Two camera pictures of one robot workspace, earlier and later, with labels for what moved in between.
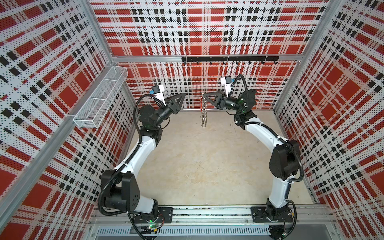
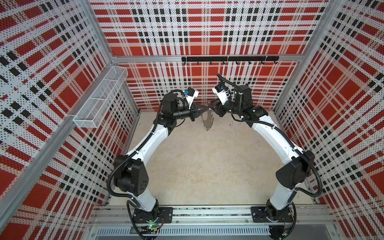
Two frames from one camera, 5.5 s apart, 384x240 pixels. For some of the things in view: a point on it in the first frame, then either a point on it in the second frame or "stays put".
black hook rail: (256, 58) stays put
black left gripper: (174, 107) -> (196, 113)
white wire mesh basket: (93, 108) stays put
